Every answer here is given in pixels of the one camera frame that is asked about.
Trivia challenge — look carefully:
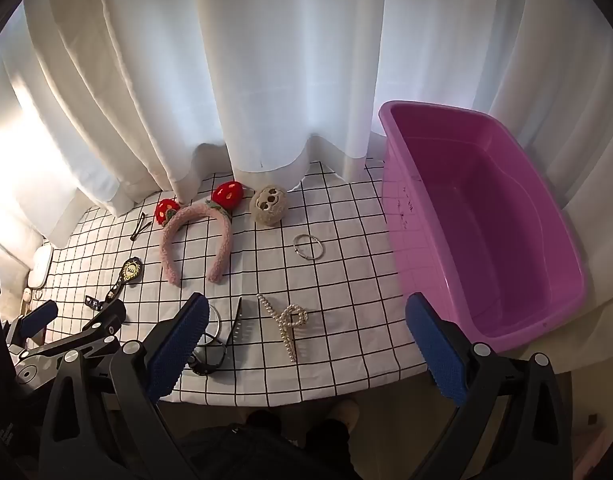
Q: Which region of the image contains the pearl hair claw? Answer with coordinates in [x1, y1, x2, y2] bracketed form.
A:
[257, 294, 309, 364]

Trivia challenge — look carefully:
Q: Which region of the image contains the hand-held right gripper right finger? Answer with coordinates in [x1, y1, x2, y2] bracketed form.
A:
[405, 292, 574, 480]

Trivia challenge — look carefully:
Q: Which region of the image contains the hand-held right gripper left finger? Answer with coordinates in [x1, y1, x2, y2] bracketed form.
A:
[36, 292, 212, 480]

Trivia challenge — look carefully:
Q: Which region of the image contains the pink fluffy strawberry headband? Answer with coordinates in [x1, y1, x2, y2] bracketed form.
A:
[154, 180, 246, 288]

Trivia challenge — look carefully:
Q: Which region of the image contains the thin black headband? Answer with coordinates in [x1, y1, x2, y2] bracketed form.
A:
[199, 304, 223, 347]

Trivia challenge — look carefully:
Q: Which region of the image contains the black hair claw clip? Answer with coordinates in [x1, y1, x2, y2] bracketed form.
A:
[225, 296, 244, 348]

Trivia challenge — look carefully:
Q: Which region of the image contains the white plastic device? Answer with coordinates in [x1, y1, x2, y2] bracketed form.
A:
[27, 244, 54, 291]

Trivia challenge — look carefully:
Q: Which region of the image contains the beige sloth plush hair clip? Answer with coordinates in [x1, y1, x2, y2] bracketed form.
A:
[250, 185, 290, 227]

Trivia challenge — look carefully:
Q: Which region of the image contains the purple plastic basin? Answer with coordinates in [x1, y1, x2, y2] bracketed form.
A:
[377, 100, 588, 353]

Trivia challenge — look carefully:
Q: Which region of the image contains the black slim hair clip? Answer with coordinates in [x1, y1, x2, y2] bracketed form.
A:
[130, 212, 153, 242]

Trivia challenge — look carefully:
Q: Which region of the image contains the silver bangle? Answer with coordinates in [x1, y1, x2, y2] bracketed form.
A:
[293, 233, 324, 262]

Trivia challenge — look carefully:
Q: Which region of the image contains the white curtain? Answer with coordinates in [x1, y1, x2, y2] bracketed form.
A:
[0, 0, 613, 311]

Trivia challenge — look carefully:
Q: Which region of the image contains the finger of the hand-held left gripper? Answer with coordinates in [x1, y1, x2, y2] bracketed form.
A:
[20, 300, 129, 369]
[4, 300, 60, 349]

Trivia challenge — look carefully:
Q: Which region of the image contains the black bracelet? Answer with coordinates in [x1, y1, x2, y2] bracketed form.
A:
[186, 342, 228, 376]

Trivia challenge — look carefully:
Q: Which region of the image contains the black gold oval hairpin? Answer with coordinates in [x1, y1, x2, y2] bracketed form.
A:
[106, 256, 142, 302]

